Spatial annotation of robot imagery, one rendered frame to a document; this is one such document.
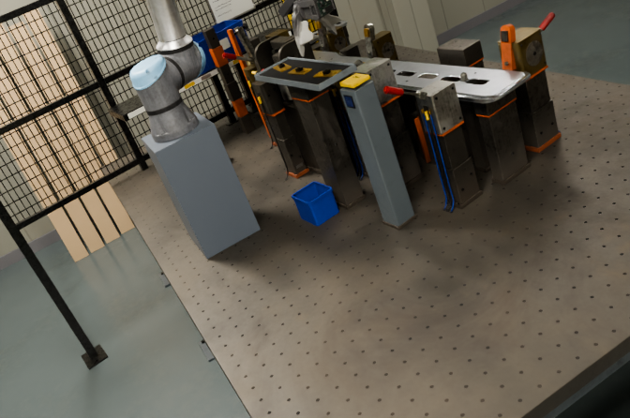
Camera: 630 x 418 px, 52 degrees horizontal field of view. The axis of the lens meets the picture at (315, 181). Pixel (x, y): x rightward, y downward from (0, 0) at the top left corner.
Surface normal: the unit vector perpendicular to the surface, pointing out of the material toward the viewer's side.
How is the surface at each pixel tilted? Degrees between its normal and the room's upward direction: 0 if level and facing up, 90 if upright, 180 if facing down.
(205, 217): 90
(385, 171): 90
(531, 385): 0
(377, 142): 90
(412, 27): 90
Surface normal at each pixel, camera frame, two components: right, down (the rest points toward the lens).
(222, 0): 0.55, 0.21
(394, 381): -0.32, -0.84
